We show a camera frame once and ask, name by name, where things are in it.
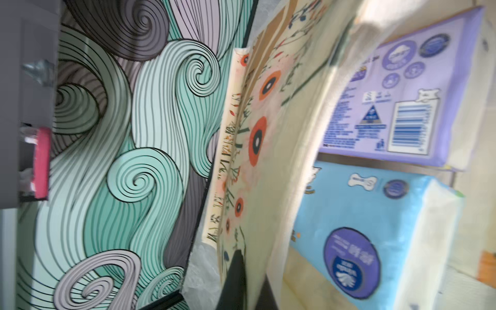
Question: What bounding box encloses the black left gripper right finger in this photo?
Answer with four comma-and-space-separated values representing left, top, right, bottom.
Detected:
255, 278, 278, 310

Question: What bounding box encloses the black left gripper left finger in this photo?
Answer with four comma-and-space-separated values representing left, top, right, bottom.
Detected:
216, 250, 247, 310

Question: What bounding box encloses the light blue wipes pack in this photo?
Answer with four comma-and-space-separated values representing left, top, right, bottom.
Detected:
291, 161, 464, 309

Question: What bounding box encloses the floral canvas tote bag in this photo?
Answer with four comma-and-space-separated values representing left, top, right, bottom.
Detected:
181, 0, 496, 310

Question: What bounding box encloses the purple puppy tissue pack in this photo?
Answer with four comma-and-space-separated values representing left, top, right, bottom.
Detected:
320, 6, 495, 171

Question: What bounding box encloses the pink item on shelf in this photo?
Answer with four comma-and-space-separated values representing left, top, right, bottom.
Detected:
31, 127, 52, 200

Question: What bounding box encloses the black wall shelf tray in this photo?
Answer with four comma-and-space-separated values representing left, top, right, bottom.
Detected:
1, 1, 61, 209

